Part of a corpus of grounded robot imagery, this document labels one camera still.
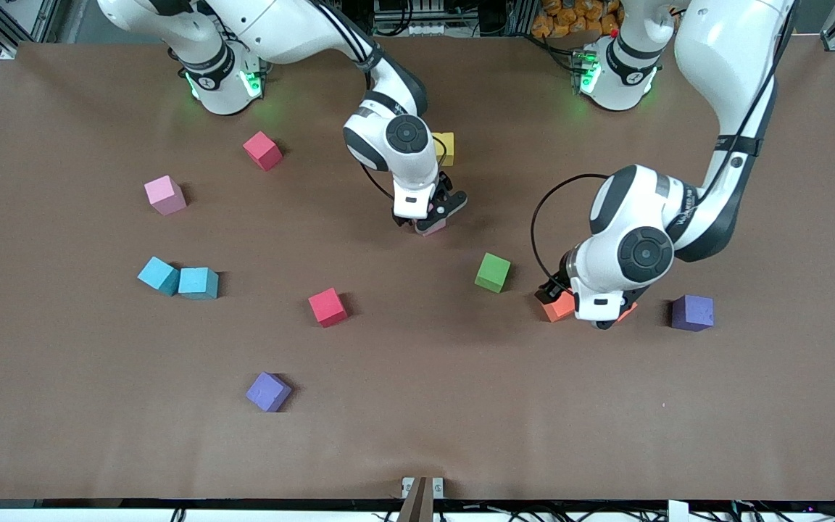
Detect brown paper table cover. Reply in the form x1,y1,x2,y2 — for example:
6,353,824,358
0,35,835,502

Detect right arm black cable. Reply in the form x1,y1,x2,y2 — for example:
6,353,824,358
356,134,451,204

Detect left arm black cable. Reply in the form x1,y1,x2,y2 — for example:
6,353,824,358
531,173,610,291

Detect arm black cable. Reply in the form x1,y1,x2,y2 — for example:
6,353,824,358
356,134,451,204
531,173,610,291

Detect white equipment rack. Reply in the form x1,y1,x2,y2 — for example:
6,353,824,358
373,0,456,37

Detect small metal bracket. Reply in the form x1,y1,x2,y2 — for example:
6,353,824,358
401,476,445,500

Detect red foam cube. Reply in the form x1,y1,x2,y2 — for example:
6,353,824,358
243,130,283,172
308,287,349,328

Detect orange packaged goods pile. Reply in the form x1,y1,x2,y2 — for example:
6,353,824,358
531,0,625,38

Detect cyan foam cube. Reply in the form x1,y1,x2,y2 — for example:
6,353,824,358
178,267,220,301
136,257,181,297

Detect black table edge rail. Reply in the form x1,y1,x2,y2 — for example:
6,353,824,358
0,497,835,510

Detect purple foam cube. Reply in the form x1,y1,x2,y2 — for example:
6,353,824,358
671,294,715,333
245,371,294,413

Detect green foam cube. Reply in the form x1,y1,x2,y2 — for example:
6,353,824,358
474,252,512,294

